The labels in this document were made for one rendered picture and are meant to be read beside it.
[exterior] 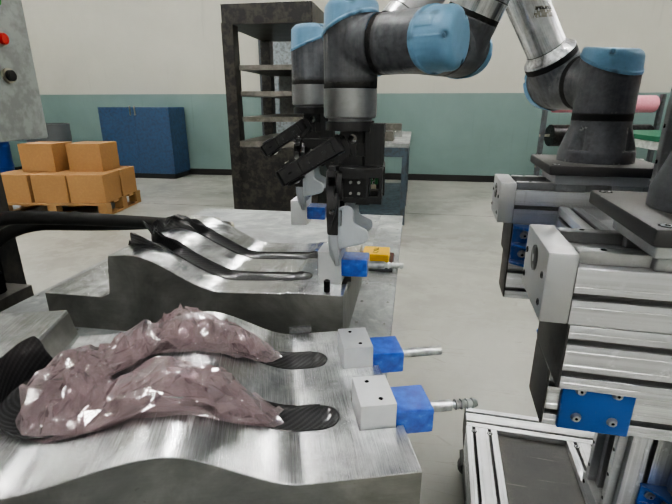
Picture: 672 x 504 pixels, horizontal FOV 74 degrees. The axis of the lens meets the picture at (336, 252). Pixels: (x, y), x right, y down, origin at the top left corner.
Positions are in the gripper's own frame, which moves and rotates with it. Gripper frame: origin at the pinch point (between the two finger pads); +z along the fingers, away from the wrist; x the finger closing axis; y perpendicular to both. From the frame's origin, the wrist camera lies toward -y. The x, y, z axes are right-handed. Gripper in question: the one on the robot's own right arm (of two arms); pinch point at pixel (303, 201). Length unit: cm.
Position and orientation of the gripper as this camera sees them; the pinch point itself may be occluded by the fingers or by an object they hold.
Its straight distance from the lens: 100.3
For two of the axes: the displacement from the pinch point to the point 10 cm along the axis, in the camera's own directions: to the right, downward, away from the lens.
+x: 1.6, -3.1, 9.4
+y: 9.9, 0.5, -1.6
